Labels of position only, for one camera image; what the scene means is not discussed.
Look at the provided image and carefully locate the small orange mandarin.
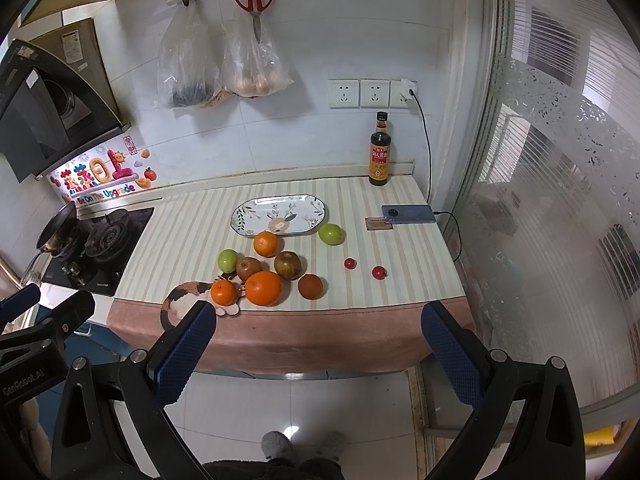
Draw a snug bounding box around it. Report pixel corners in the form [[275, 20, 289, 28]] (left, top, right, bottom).
[[209, 280, 239, 307]]

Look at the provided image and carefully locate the green apple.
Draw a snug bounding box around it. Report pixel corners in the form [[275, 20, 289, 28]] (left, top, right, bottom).
[[217, 248, 238, 274], [318, 223, 344, 246]]

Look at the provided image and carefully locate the large orange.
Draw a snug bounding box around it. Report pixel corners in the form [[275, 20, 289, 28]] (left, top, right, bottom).
[[244, 271, 283, 307]]

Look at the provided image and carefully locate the red brown apple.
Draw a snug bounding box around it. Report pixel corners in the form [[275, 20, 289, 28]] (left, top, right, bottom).
[[235, 257, 262, 283]]

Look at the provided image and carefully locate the medium orange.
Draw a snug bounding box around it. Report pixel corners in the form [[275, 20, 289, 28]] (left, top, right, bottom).
[[253, 231, 280, 258]]

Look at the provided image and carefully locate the dark orange fruit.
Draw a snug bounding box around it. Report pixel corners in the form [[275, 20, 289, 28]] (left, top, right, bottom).
[[297, 273, 324, 300]]

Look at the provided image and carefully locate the black frying pan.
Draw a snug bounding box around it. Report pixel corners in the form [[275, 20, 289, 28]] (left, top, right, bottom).
[[20, 202, 78, 287]]

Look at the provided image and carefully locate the black gas stove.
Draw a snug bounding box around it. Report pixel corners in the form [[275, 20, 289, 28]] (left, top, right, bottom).
[[42, 207, 154, 297]]

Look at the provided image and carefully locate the cherry tomato right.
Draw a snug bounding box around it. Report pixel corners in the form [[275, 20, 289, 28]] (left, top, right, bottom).
[[371, 266, 387, 281]]

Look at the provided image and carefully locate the cherry tomato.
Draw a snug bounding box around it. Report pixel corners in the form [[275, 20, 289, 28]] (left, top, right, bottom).
[[344, 258, 357, 270], [371, 266, 387, 281]]

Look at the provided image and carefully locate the grey slipper left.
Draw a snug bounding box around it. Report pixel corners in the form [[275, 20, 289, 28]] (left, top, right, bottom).
[[260, 431, 296, 464]]

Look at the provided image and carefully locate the grey slipper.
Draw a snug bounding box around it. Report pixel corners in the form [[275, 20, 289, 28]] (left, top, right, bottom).
[[316, 431, 347, 464], [260, 431, 296, 464]]

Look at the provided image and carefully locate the cherry tomato left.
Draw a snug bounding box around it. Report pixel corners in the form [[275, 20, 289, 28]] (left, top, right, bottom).
[[344, 258, 357, 270]]

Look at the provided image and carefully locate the frosted glass sliding door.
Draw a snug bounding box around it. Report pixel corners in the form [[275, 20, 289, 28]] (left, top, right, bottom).
[[454, 0, 639, 406]]

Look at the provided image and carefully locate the grey slipper right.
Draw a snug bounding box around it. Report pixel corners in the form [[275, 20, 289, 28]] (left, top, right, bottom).
[[316, 431, 347, 464]]

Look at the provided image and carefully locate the striped table mat with cat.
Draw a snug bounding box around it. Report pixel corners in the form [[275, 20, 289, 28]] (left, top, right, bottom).
[[106, 176, 474, 374]]

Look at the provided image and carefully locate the blue smartphone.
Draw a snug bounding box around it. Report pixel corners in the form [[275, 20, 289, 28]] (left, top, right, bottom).
[[381, 204, 436, 224]]

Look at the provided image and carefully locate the brown label card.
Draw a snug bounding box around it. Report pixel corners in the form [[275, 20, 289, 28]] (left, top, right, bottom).
[[364, 217, 393, 231]]

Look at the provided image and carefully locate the floral oval ceramic plate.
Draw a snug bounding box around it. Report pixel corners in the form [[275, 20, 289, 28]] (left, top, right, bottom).
[[230, 194, 326, 237]]

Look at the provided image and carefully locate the black range hood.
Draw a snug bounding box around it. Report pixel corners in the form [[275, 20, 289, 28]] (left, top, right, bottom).
[[1, 18, 129, 182]]

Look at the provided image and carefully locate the dark soy sauce bottle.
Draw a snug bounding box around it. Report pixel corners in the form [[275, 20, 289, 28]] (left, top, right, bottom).
[[369, 110, 392, 186]]

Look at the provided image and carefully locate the white charger plug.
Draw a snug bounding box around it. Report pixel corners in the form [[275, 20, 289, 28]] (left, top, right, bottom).
[[399, 78, 418, 100]]

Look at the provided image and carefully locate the plastic bag with dark contents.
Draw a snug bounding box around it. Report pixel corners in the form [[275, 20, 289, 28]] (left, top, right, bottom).
[[157, 3, 221, 110]]

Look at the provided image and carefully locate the plastic bag with eggs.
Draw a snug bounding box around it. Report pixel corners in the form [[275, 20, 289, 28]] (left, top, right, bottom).
[[221, 9, 293, 99]]

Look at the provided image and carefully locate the colourful wall sticker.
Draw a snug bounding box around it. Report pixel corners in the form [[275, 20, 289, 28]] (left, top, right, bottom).
[[47, 134, 158, 206]]

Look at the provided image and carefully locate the black charging cable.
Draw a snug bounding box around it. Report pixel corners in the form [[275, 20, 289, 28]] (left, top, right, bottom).
[[408, 88, 464, 265]]

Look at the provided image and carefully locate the white wall socket right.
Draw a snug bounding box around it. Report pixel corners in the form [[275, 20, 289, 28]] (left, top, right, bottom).
[[390, 79, 411, 110]]

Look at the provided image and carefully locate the white wall socket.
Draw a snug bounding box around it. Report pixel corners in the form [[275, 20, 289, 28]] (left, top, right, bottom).
[[390, 79, 411, 110], [359, 79, 390, 110], [326, 79, 360, 108]]

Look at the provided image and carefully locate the white wall socket middle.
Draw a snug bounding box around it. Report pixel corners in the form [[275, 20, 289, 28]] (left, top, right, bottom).
[[359, 79, 390, 110]]

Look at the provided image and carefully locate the white wall socket left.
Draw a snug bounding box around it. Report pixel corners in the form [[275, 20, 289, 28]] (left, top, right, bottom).
[[326, 79, 360, 108]]

